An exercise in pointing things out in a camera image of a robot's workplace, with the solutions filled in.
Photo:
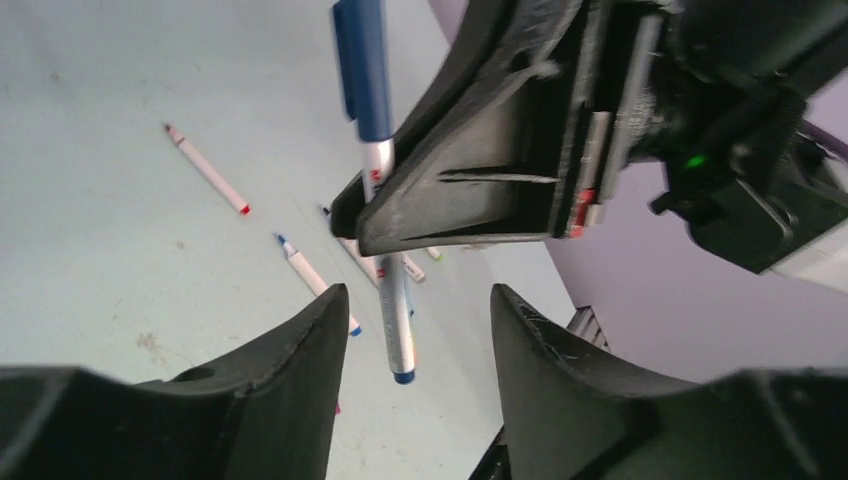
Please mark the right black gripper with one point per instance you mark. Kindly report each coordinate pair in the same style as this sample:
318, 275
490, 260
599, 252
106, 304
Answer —
523, 132

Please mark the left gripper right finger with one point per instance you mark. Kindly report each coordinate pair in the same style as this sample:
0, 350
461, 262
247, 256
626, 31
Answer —
572, 410

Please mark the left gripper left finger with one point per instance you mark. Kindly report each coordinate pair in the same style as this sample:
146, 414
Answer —
265, 410

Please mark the dark blue cap marker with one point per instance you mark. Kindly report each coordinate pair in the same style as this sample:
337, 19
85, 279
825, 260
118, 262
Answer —
377, 164

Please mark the light blue marker body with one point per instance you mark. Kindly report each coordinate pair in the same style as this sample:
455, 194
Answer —
302, 267

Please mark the red cap marker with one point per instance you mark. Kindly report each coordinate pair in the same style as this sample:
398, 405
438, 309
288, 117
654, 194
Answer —
207, 170

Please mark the green cap marker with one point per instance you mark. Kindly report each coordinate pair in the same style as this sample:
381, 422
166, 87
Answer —
434, 253

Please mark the dark blue pen cap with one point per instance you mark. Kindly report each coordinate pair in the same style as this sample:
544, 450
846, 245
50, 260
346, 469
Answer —
359, 27

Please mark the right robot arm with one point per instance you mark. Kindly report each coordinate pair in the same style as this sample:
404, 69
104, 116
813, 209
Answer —
724, 114

